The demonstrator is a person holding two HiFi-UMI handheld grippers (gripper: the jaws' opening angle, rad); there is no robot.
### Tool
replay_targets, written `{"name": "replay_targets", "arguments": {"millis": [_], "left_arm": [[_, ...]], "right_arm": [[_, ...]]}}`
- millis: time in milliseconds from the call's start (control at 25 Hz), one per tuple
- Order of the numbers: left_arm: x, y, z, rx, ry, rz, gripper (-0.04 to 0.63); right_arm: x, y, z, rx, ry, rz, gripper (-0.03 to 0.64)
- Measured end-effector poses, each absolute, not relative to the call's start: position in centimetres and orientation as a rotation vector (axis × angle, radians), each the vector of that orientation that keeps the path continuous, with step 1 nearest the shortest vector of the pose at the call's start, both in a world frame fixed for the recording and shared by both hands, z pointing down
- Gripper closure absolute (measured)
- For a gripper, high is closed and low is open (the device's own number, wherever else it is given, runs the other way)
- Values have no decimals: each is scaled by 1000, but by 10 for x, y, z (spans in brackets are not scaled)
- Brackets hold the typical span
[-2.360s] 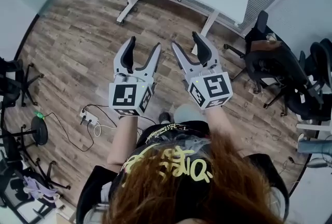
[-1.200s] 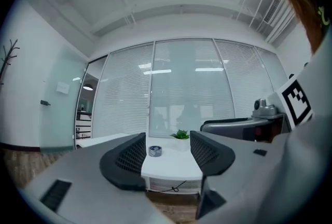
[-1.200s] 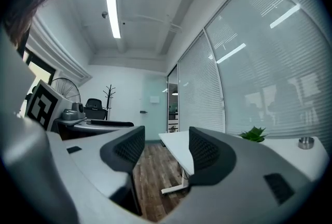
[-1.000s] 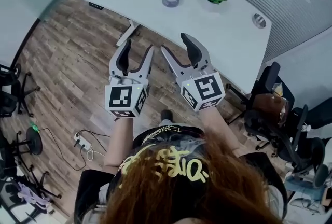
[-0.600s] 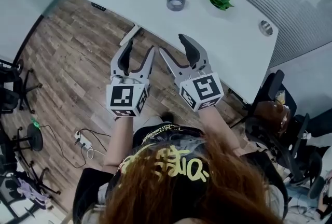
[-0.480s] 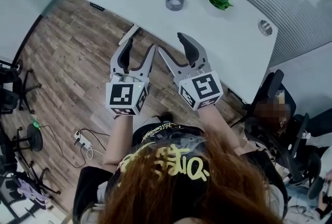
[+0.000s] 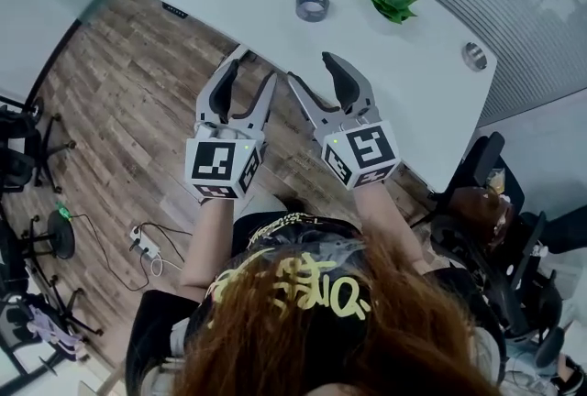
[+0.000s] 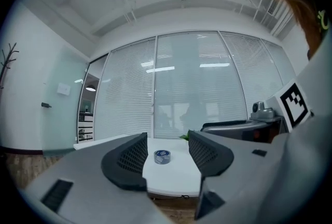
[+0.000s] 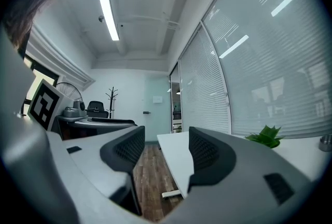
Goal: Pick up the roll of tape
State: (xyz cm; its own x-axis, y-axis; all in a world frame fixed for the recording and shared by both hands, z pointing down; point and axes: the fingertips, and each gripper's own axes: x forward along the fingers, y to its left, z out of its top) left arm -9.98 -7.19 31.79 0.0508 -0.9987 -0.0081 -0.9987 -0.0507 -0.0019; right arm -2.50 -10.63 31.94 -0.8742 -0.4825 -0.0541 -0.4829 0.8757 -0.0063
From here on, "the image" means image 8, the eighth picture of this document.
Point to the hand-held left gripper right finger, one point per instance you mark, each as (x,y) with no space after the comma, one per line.
(243,173)

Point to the black coat rack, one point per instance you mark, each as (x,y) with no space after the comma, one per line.
(7,62)

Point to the person's black printed t-shirt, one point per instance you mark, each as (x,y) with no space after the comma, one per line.
(324,23)

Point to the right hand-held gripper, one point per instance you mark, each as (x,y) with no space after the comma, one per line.
(294,106)

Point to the dark pendant lamp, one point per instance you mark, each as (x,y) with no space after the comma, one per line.
(90,87)

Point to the grey fisheye camera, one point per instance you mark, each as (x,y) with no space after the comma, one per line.
(260,110)

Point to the green artificial plant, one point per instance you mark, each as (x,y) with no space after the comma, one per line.
(184,136)

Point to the grey tape roll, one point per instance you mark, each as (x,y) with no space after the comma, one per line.
(162,157)

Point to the white shelf unit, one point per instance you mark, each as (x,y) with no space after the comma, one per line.
(85,125)

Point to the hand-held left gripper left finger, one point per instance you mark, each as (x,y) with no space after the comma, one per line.
(90,186)

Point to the frosted glass door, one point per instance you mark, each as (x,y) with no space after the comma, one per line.
(64,114)

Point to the white standing desk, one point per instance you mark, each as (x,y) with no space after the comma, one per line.
(171,179)

